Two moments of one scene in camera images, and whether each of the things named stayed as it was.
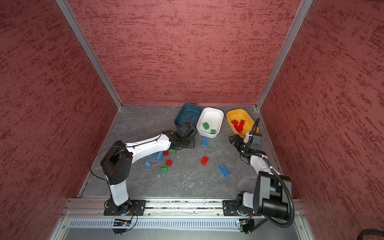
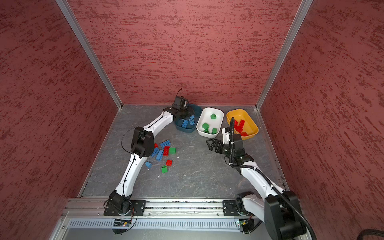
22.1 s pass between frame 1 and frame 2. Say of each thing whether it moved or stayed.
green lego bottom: stayed
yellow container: stayed
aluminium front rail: stayed
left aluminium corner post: stayed
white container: stayed
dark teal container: stayed
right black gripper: moved
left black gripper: moved
